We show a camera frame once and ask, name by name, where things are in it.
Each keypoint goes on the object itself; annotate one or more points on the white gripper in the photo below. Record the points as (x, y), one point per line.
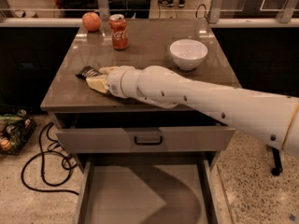
(114, 80)

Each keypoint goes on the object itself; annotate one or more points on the dark chocolate rxbar wrapper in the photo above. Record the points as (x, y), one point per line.
(87, 71)

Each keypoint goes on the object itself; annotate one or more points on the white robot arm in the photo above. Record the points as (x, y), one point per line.
(272, 118)

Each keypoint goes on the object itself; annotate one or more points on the grey top drawer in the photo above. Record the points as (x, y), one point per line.
(140, 132)

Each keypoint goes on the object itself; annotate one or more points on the grey drawer cabinet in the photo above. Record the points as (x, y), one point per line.
(149, 42)

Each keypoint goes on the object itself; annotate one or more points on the grey open middle drawer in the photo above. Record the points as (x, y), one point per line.
(165, 192)

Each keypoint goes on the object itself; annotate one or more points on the red coca-cola can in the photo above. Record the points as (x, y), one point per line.
(119, 35)

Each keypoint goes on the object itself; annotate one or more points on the red apple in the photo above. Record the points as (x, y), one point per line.
(91, 21)

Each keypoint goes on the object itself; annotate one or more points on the black office chair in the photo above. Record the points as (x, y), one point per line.
(72, 8)

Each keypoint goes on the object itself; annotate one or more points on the white ceramic bowl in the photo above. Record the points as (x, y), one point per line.
(187, 54)

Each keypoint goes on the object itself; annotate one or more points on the black stand leg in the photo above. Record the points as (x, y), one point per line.
(277, 169)

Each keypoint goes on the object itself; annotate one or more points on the black drawer handle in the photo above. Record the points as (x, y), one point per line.
(148, 142)

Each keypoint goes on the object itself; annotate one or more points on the metal railing post left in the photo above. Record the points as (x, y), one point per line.
(103, 7)

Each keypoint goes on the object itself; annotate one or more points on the metal railing post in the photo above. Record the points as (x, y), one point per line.
(215, 11)
(103, 7)

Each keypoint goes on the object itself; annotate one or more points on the black wire basket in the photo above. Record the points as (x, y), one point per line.
(16, 127)

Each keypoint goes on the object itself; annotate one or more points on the metal railing post right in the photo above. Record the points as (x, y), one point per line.
(215, 11)

